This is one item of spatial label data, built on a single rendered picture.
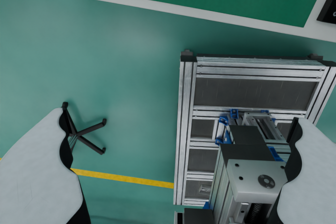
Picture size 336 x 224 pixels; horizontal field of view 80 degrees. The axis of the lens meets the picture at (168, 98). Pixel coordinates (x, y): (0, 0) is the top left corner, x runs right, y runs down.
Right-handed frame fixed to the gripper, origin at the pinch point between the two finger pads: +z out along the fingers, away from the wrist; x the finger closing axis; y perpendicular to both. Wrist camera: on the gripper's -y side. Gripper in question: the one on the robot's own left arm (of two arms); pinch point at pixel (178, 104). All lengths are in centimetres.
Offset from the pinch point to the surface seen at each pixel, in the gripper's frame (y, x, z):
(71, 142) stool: 97, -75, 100
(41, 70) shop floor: 47, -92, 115
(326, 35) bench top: 4, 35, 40
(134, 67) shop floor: 43, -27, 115
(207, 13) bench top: -0.5, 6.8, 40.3
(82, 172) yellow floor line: 149, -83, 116
